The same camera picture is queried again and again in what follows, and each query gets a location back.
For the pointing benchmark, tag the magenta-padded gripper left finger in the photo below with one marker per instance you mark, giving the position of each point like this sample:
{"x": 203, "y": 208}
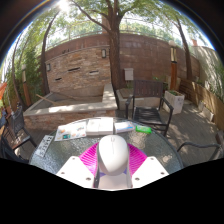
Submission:
{"x": 75, "y": 171}

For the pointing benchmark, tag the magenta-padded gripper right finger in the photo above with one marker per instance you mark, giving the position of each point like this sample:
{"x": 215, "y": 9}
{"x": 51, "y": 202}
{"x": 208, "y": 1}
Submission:
{"x": 150, "y": 171}

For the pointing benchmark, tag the white computer mouse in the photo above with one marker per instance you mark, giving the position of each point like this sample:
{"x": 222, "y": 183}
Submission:
{"x": 113, "y": 155}

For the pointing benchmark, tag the white printed paper strip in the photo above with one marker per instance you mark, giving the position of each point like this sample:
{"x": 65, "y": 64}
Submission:
{"x": 44, "y": 146}

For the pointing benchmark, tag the printed paper booklet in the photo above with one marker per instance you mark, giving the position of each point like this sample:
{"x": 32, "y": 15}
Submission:
{"x": 70, "y": 131}

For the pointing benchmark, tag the small green packet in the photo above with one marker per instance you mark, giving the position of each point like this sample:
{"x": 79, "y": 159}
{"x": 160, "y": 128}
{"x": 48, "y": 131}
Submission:
{"x": 143, "y": 129}

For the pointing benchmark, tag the large white flat box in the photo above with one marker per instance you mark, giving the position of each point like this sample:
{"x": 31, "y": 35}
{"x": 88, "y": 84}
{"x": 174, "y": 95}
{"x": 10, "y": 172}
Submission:
{"x": 99, "y": 126}

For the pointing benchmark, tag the small white flat box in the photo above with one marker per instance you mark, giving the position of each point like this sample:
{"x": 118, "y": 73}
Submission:
{"x": 124, "y": 127}

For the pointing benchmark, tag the dark slatted garden chair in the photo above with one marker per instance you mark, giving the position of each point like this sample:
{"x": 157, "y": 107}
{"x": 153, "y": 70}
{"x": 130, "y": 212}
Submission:
{"x": 148, "y": 115}

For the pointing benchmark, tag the grey mesh garden chair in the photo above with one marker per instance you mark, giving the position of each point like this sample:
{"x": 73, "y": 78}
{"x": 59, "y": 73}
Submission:
{"x": 200, "y": 145}

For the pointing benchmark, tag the stone-edged raised basin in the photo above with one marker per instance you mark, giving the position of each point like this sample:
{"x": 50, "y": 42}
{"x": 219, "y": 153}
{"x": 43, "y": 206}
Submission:
{"x": 66, "y": 115}

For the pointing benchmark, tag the black metal armchair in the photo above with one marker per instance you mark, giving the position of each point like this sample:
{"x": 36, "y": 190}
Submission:
{"x": 8, "y": 151}

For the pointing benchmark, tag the white square planter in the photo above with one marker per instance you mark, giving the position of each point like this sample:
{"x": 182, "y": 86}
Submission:
{"x": 174, "y": 102}

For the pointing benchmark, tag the black mesh garden chair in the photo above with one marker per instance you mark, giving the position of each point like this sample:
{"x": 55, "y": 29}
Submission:
{"x": 18, "y": 121}

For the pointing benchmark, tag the low wooden plank fence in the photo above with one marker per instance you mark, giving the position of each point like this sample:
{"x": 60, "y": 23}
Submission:
{"x": 206, "y": 101}

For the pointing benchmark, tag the thin leaning tree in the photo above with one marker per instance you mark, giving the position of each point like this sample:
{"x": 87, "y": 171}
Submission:
{"x": 44, "y": 66}

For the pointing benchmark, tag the large forked tree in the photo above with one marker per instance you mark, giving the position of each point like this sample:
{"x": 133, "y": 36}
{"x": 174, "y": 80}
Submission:
{"x": 115, "y": 56}

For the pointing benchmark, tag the slim straight tree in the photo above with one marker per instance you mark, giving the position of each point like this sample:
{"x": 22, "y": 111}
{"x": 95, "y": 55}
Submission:
{"x": 187, "y": 56}

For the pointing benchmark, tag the short wooden post lamp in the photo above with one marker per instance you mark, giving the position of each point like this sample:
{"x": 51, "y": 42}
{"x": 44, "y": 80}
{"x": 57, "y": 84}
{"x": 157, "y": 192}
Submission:
{"x": 26, "y": 88}

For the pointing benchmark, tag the grey wall utility box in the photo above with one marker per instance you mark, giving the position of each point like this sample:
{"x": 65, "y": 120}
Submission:
{"x": 128, "y": 74}

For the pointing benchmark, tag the wooden garden lamp post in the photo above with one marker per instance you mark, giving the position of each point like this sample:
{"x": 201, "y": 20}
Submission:
{"x": 173, "y": 70}

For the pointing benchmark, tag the black wall lamp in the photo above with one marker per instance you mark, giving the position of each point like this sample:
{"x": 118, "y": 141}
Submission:
{"x": 48, "y": 66}
{"x": 103, "y": 53}

